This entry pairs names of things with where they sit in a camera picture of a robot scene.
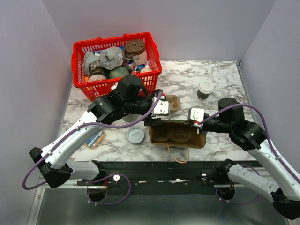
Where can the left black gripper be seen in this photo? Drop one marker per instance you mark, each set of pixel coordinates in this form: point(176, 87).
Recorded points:
point(148, 122)

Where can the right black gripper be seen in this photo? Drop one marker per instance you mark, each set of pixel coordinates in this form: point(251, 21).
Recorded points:
point(202, 130)

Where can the single brown pulp carrier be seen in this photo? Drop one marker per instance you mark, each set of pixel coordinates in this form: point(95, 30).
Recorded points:
point(172, 134)

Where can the dark green paper bag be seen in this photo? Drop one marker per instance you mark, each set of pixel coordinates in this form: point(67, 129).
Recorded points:
point(197, 141)

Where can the black paper coffee cup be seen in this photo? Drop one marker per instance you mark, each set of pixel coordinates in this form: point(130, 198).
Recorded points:
point(201, 95)

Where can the white plastic cup lid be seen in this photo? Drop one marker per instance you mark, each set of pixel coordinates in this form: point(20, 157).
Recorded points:
point(206, 87)

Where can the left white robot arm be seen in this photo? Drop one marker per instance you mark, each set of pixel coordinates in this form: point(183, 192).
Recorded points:
point(126, 105)

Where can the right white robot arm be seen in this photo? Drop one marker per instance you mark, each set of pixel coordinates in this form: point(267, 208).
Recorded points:
point(247, 129)

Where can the stack of white lids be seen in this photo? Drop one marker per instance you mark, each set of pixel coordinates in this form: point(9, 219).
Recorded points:
point(135, 135)

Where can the brown pulp cup carrier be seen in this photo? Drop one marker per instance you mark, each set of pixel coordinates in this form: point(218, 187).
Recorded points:
point(174, 103)

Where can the white pump bottle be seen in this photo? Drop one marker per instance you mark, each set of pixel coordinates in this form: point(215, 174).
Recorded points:
point(145, 68)

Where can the small metal can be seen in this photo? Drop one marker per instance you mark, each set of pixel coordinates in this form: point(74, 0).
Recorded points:
point(132, 66)

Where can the green glitter ball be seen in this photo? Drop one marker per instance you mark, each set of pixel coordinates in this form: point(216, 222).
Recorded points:
point(118, 72)

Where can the orange sponge blue label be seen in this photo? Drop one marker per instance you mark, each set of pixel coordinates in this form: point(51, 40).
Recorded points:
point(95, 140)

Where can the grey wrapped package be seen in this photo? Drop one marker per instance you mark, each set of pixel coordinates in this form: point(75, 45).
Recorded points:
point(111, 58)

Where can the brown lid cream tub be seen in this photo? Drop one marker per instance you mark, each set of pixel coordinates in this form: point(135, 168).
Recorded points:
point(136, 50)

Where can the red plastic shopping basket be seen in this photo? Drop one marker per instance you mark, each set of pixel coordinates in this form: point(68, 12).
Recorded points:
point(95, 89)

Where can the patterned grey pouch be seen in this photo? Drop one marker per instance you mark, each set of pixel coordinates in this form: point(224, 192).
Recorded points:
point(91, 61)

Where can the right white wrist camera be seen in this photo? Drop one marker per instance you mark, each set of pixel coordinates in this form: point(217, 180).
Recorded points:
point(192, 111)

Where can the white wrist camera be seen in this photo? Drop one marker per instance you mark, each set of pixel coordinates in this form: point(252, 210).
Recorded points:
point(192, 111)
point(162, 107)

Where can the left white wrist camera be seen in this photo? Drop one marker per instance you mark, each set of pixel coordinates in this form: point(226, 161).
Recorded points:
point(162, 107)

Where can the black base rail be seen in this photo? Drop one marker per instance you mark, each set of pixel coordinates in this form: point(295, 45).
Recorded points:
point(159, 178)

